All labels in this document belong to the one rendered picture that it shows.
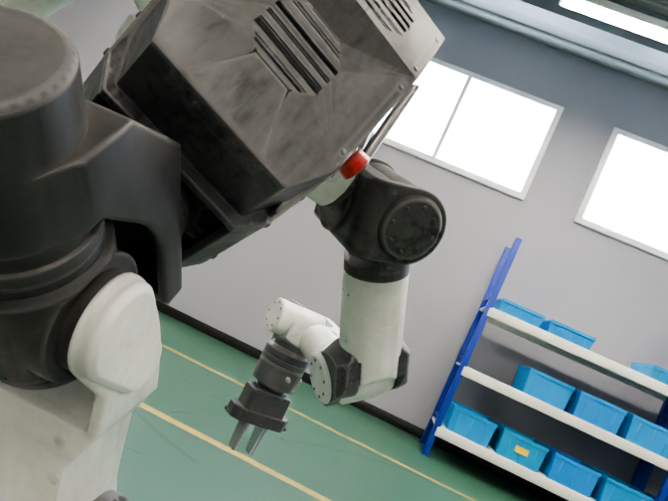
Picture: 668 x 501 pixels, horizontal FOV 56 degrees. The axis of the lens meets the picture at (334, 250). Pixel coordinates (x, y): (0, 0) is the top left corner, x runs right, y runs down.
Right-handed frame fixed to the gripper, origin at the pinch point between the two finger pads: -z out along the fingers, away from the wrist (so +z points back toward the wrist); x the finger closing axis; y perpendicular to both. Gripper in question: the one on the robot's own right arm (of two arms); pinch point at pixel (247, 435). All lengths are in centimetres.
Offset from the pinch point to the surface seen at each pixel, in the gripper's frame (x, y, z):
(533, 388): -363, -242, 18
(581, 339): -376, -231, 71
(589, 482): -414, -197, -29
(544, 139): -356, -348, 235
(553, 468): -391, -215, -32
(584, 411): -394, -214, 20
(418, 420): -354, -335, -58
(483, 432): -345, -253, -32
